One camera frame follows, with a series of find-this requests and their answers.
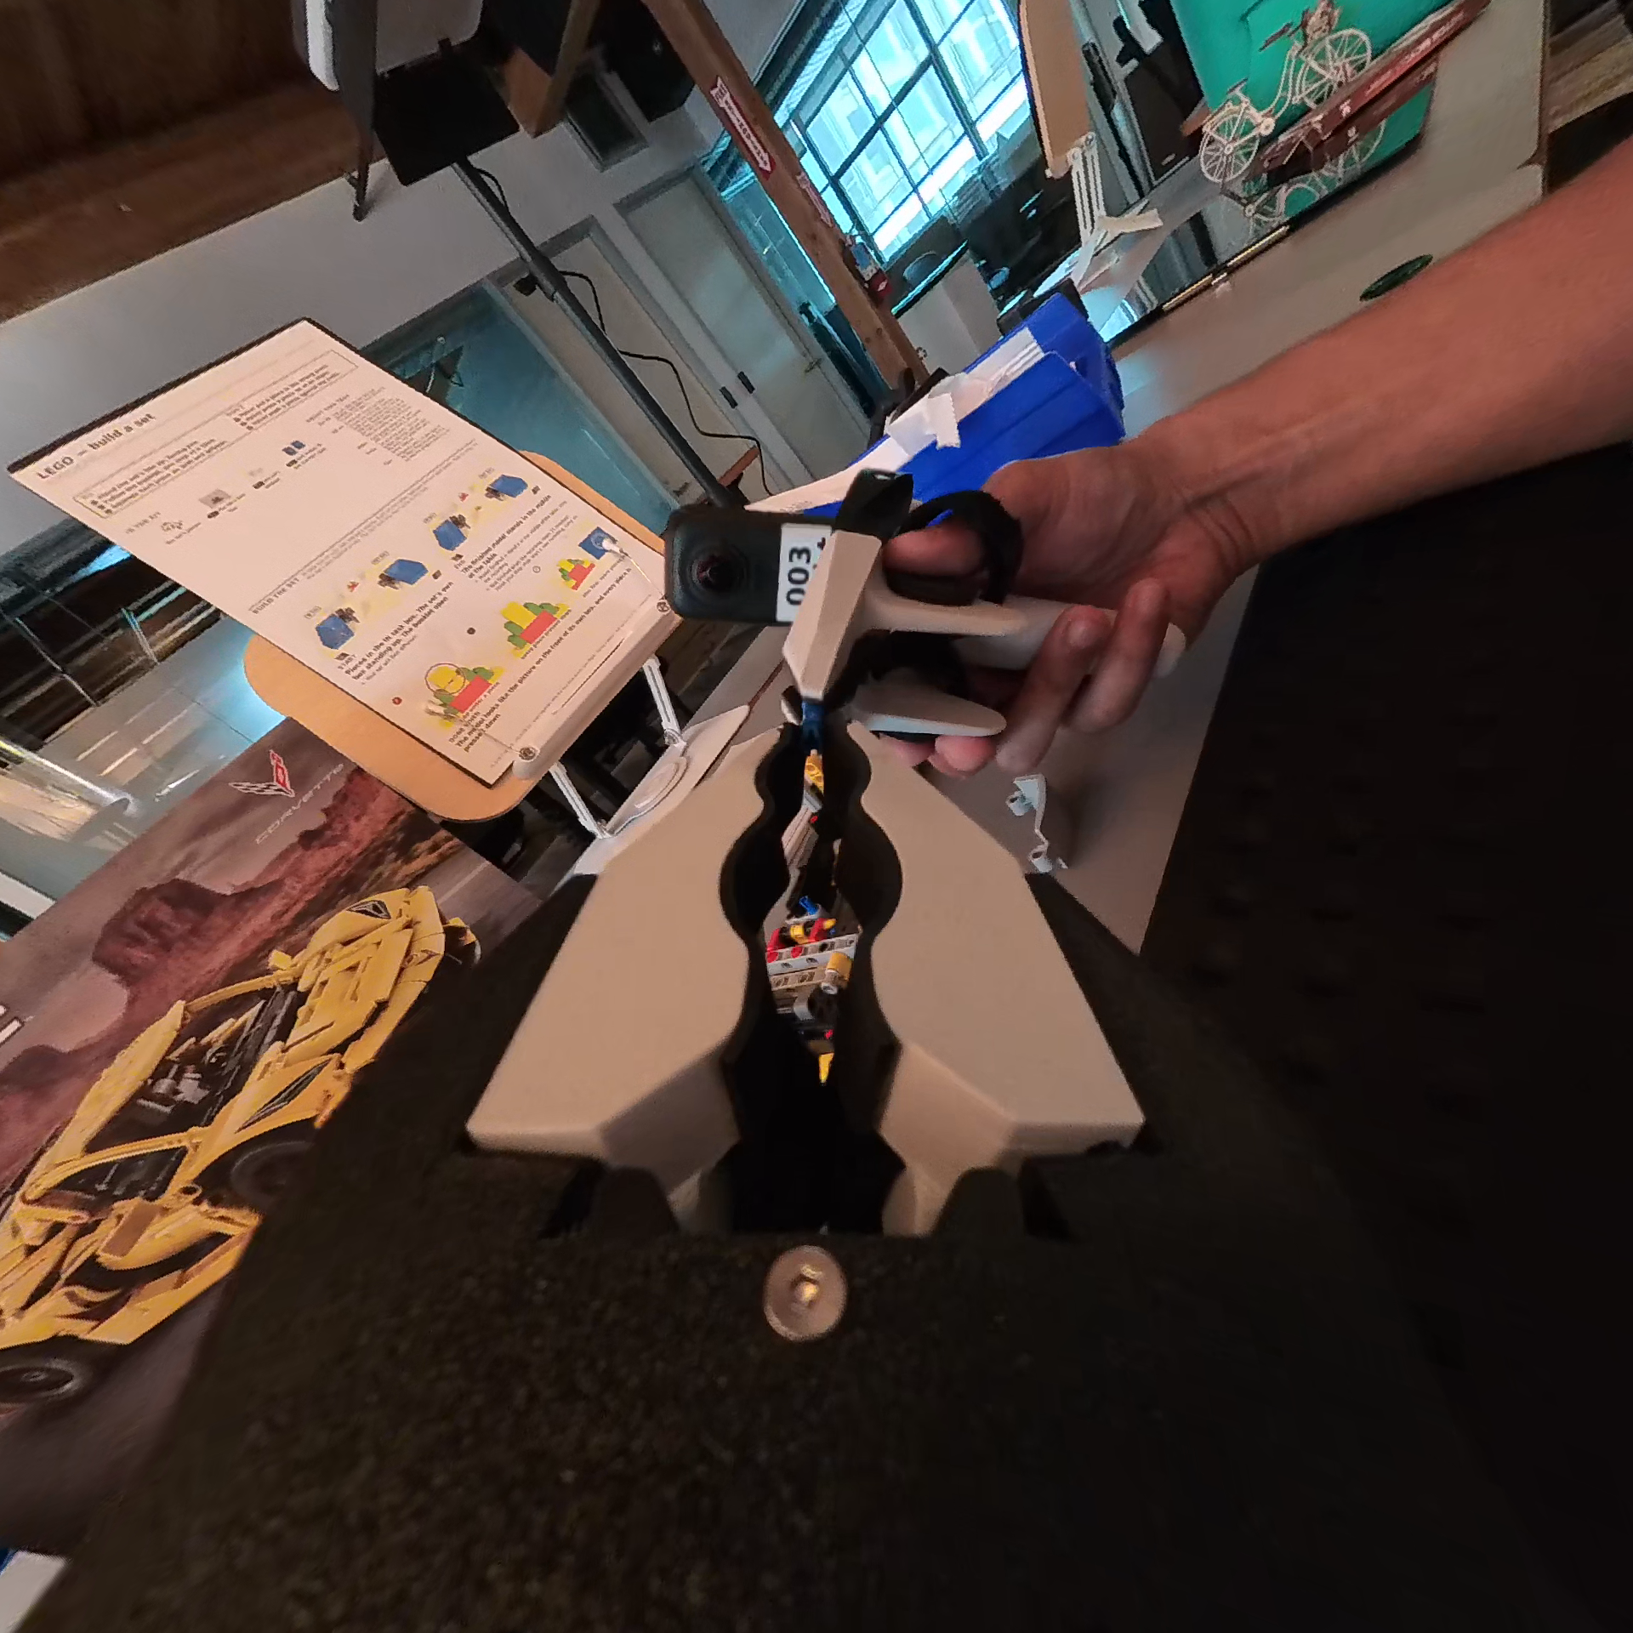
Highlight stack of flat boxes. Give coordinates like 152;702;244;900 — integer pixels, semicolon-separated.
1257;0;1492;181

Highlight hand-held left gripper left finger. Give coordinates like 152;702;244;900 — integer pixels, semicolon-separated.
465;727;806;1236

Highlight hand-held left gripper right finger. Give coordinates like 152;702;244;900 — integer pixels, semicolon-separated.
831;725;1146;1236

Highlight wooden pillar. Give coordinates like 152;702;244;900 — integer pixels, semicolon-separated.
644;0;934;385

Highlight lego car chassis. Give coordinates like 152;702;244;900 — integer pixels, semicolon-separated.
763;752;860;1087

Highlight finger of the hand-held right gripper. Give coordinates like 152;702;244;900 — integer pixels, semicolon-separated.
782;533;885;706

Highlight pale grey lego piece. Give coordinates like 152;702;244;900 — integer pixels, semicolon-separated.
1000;768;1072;879

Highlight small toy bicycle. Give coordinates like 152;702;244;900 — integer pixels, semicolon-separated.
1198;0;1381;191

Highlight clear acrylic sheet holder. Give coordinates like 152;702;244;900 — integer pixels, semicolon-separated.
510;599;681;783

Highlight person's right hand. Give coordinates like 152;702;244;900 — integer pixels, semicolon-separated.
878;428;1266;780

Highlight teal plastic carry case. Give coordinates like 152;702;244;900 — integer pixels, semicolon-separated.
1167;0;1432;237

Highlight blue plastic bin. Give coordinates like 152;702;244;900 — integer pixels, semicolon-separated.
881;294;1128;505

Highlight printed instruction sheet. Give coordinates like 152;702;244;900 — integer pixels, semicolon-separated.
9;319;679;789

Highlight lego set box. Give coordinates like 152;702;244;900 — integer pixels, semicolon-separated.
0;725;553;1561

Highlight person's right forearm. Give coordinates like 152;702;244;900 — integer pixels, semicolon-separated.
1150;165;1633;575

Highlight black pole floor lamp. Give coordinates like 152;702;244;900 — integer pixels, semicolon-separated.
292;0;745;502

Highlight white plastic bag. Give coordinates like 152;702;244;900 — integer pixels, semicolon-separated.
763;369;1062;515

